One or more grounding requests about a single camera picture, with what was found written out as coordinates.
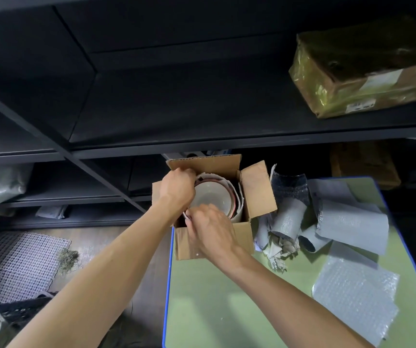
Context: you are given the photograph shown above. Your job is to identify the large grey foam sheet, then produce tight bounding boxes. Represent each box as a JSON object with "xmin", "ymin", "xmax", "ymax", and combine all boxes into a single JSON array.
[{"xmin": 298, "ymin": 178, "xmax": 390, "ymax": 256}]

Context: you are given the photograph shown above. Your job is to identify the person's right hand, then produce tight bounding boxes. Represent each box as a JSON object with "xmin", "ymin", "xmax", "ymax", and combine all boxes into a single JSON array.
[{"xmin": 184, "ymin": 204, "xmax": 247, "ymax": 266}]

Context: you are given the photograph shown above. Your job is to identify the small brown cardboard box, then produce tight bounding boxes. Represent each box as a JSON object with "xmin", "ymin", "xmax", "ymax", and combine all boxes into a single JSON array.
[{"xmin": 330, "ymin": 141, "xmax": 401, "ymax": 190}]

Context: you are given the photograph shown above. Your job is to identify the person's right forearm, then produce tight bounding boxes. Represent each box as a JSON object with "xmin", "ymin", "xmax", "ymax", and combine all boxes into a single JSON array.
[{"xmin": 212, "ymin": 246, "xmax": 375, "ymax": 348}]

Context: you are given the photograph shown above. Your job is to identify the black plastic crate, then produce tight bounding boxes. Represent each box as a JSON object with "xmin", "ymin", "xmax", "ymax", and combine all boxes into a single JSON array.
[{"xmin": 0, "ymin": 291, "xmax": 60, "ymax": 335}]

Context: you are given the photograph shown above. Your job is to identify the white mesh floor mat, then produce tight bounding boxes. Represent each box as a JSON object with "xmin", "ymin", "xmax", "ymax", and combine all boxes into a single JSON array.
[{"xmin": 0, "ymin": 232, "xmax": 72, "ymax": 305}]

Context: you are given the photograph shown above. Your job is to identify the clump of dried grass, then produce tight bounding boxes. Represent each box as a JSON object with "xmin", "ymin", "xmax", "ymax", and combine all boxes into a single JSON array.
[{"xmin": 56, "ymin": 249, "xmax": 82, "ymax": 276}]

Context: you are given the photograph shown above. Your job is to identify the black metal shelf rack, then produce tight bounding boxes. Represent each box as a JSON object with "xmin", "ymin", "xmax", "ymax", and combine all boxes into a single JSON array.
[{"xmin": 0, "ymin": 0, "xmax": 416, "ymax": 229}]

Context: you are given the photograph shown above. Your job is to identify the red rimmed bowl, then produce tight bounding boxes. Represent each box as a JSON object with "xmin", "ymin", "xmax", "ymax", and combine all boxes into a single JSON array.
[{"xmin": 195, "ymin": 178, "xmax": 239, "ymax": 219}]

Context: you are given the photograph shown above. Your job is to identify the dark rolled bubble wrap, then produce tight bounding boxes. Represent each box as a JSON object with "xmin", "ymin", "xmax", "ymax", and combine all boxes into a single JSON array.
[{"xmin": 269, "ymin": 164, "xmax": 310, "ymax": 214}]

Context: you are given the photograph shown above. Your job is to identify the open brown cardboard box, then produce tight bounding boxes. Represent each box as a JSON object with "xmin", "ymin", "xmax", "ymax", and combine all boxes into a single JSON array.
[{"xmin": 152, "ymin": 154, "xmax": 278, "ymax": 261}]

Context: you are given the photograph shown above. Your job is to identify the person's left hand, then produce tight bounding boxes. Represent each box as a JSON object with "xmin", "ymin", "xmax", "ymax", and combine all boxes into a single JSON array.
[{"xmin": 159, "ymin": 167, "xmax": 197, "ymax": 218}]

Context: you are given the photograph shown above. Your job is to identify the white ceramic bowl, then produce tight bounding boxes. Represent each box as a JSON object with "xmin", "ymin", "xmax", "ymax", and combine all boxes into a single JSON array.
[{"xmin": 190, "ymin": 180, "xmax": 234, "ymax": 217}]

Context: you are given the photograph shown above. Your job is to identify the white foam wrap sheet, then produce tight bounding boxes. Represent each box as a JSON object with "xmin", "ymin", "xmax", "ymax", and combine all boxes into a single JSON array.
[{"xmin": 182, "ymin": 172, "xmax": 245, "ymax": 226}]

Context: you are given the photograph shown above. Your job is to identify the taped brown cardboard parcel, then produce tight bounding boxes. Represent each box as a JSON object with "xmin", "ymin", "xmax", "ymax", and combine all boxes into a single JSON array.
[{"xmin": 289, "ymin": 16, "xmax": 416, "ymax": 120}]

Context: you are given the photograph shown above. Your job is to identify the person's left forearm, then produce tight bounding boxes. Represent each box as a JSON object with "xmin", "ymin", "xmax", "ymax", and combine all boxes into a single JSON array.
[{"xmin": 7, "ymin": 198, "xmax": 187, "ymax": 348}]

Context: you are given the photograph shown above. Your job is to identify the clear bubble wrap sheet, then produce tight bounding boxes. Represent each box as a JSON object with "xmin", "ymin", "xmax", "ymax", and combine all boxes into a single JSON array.
[{"xmin": 312, "ymin": 243, "xmax": 401, "ymax": 347}]

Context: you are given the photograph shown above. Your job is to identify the crumpled grey wrap sheet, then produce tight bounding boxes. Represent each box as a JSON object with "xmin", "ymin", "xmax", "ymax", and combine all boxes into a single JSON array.
[{"xmin": 254, "ymin": 198, "xmax": 304, "ymax": 274}]

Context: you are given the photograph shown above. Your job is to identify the grey flat packet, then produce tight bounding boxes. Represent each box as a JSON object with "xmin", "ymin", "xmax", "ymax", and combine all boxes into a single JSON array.
[{"xmin": 35, "ymin": 204, "xmax": 69, "ymax": 220}]

